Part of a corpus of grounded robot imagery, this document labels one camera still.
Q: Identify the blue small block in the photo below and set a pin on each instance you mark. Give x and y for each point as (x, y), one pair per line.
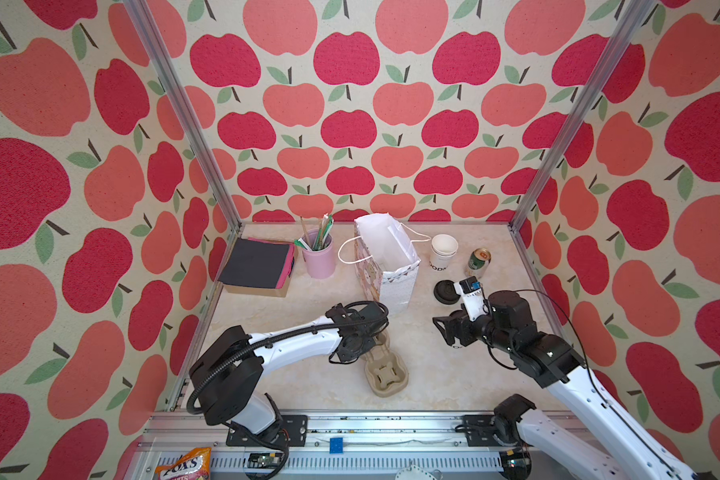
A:
(336, 445)

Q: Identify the green drink can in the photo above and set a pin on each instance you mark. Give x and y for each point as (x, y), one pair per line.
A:
(478, 262)

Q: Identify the right aluminium frame post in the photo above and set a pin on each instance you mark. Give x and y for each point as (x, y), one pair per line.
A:
(627, 26)

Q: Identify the cardboard cup carrier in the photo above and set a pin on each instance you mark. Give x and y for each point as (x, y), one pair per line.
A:
(385, 371)

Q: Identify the black napkin stack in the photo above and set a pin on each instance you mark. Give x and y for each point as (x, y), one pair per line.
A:
(259, 264)

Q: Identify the green paper straw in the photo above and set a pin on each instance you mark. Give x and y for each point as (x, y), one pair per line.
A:
(325, 228)

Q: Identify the left aluminium frame post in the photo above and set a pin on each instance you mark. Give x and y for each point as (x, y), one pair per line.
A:
(150, 37)

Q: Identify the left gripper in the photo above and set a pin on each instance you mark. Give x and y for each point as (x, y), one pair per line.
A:
(347, 358)

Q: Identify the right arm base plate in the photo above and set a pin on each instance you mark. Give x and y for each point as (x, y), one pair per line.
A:
(490, 431)

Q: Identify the aluminium frame post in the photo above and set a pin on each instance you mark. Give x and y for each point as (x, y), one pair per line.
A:
(150, 37)
(627, 26)

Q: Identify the pink straw holder cup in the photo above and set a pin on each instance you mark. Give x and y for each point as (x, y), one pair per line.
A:
(321, 264)

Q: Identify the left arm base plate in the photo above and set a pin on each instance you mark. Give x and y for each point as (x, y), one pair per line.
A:
(288, 430)

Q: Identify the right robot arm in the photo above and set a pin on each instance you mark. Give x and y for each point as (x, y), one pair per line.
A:
(627, 450)

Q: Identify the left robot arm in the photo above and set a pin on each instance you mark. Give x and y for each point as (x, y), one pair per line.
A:
(226, 375)

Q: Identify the orange candy bag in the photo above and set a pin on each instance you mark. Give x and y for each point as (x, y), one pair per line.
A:
(195, 465)

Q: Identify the white paper gift bag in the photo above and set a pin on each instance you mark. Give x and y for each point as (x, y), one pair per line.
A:
(386, 261)

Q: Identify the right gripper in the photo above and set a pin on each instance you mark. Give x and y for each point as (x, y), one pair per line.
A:
(456, 327)

